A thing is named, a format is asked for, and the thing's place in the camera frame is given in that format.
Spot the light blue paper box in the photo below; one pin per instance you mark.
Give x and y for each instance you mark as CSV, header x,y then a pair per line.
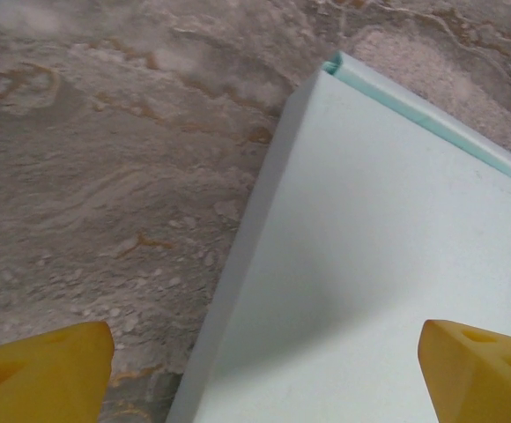
x,y
348,242

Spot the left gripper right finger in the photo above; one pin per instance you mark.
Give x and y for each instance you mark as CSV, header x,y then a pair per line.
x,y
480,379

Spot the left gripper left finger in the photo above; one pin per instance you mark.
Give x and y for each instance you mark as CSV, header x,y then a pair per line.
x,y
39,379

